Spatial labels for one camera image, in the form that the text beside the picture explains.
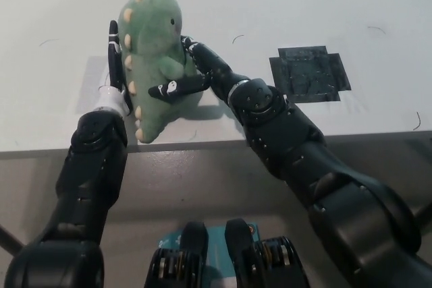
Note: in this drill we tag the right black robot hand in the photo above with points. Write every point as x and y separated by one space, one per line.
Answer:
216 72

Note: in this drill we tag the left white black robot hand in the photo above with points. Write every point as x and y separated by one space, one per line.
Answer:
114 72

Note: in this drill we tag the green plush dinosaur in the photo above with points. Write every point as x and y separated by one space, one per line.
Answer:
152 42

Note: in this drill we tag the grey tape patch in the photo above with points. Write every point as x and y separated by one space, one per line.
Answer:
92 85

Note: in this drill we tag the black tape patch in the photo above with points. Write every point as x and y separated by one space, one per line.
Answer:
307 73

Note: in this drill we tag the black ribbed robot body block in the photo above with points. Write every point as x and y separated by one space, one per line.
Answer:
192 254
266 261

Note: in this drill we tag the black table leg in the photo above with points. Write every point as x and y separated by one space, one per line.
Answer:
10 239
424 214

